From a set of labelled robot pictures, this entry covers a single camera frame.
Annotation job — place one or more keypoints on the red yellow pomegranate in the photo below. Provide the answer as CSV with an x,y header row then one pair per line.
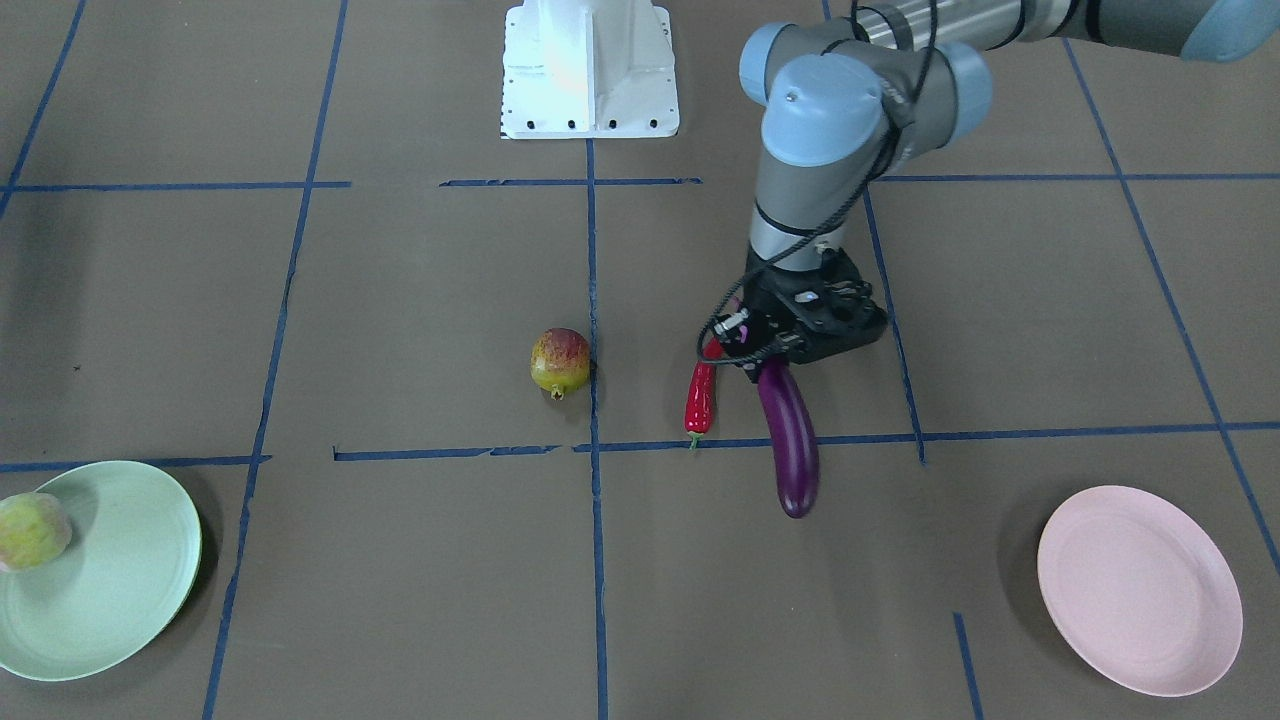
x,y
560,362

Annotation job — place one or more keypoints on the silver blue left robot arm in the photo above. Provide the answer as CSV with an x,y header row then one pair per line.
x,y
848,101

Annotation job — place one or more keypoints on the purple eggplant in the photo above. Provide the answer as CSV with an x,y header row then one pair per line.
x,y
794,442

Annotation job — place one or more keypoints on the red chili pepper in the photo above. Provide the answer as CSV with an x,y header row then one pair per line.
x,y
700,404

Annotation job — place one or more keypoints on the pink plate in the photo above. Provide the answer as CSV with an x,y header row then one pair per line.
x,y
1139,591

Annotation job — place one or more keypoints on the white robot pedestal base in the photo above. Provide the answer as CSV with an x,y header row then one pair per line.
x,y
588,69

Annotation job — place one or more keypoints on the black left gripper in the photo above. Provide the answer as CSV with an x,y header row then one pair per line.
x,y
768,306

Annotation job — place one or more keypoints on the green plate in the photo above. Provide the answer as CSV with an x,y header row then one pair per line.
x,y
131,562

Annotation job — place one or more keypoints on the pink yellow peach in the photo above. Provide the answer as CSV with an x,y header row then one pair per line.
x,y
35,529

